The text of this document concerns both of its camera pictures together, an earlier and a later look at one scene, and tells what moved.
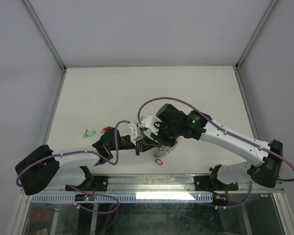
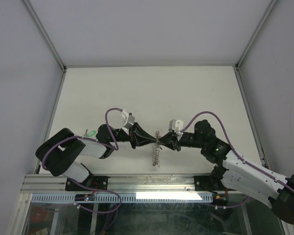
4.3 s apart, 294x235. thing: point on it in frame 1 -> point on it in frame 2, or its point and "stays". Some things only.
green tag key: [91, 133] stays
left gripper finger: [145, 148] -> [141, 143]
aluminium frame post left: [45, 35] stays
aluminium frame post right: [239, 62] stays
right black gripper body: [167, 134] -> [187, 140]
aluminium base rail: [126, 182] stays
